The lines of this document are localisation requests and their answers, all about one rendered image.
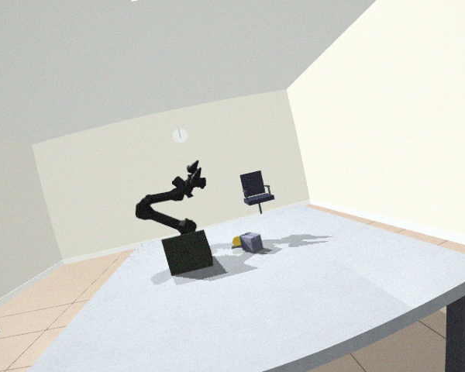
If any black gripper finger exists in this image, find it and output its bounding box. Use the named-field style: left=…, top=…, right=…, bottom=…
left=191, top=167, right=202, bottom=182
left=188, top=160, right=198, bottom=170

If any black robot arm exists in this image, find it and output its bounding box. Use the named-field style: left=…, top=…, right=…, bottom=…
left=135, top=176, right=197, bottom=235

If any gold coin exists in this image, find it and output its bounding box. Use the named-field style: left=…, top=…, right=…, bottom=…
left=232, top=236, right=241, bottom=246

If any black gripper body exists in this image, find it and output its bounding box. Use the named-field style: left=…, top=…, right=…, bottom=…
left=184, top=167, right=202, bottom=188

